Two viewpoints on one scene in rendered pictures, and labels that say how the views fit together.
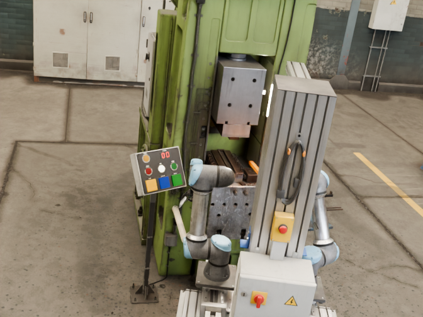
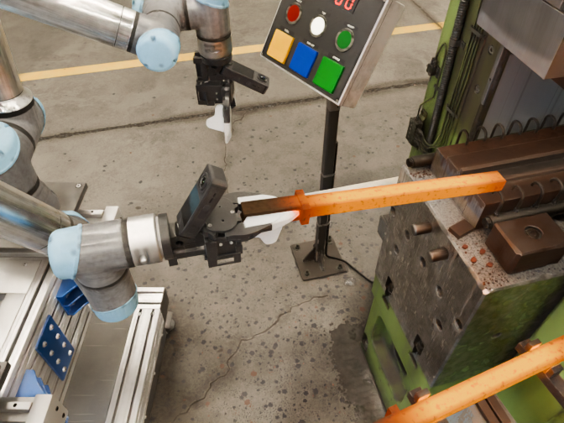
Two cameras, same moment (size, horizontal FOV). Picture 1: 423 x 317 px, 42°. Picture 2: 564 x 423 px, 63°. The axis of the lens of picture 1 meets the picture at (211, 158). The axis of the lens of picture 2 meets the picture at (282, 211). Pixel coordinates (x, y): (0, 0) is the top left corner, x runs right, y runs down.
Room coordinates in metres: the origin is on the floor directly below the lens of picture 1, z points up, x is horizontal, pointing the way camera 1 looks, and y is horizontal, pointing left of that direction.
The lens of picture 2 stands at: (3.22, -0.88, 1.65)
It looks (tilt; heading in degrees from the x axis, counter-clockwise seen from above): 47 degrees down; 91
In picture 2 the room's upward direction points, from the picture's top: straight up
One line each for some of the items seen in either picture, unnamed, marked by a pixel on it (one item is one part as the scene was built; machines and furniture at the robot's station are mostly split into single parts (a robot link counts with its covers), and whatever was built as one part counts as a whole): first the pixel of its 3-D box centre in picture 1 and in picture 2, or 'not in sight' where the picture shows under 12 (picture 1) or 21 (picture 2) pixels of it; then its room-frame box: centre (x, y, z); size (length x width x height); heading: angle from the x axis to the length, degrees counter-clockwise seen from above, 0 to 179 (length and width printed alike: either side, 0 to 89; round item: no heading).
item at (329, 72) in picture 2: (176, 180); (329, 75); (3.34, 0.22, 1.01); 0.07 x 0.05 x 0.07; 130
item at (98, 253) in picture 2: not in sight; (93, 250); (2.94, -0.46, 1.12); 0.11 x 0.08 x 0.09; 15
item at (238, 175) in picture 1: (223, 165); (540, 167); (3.80, -0.09, 0.96); 0.42 x 0.20 x 0.09; 15
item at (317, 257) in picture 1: (310, 260); not in sight; (2.59, -0.61, 0.98); 0.13 x 0.12 x 0.14; 133
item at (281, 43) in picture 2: (151, 185); (280, 46); (3.21, 0.37, 1.01); 0.07 x 0.05 x 0.07; 130
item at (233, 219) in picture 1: (225, 195); (514, 257); (3.82, -0.14, 0.69); 0.56 x 0.38 x 0.45; 15
